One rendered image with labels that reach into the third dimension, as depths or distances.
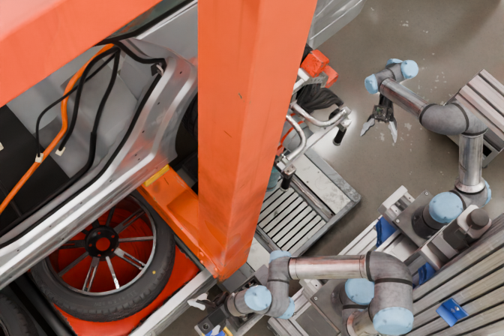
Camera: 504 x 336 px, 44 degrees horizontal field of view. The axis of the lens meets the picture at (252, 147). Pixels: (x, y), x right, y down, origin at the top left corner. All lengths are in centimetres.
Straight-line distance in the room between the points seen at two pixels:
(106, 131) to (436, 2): 267
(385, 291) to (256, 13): 115
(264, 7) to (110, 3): 32
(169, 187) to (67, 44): 206
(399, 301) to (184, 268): 143
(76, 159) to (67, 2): 208
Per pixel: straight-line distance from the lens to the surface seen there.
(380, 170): 373
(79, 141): 280
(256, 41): 110
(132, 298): 286
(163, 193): 280
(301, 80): 258
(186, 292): 297
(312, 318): 318
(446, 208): 257
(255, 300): 202
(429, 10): 444
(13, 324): 294
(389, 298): 196
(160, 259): 289
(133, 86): 261
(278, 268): 213
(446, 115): 234
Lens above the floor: 330
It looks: 65 degrees down
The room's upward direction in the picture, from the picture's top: 10 degrees clockwise
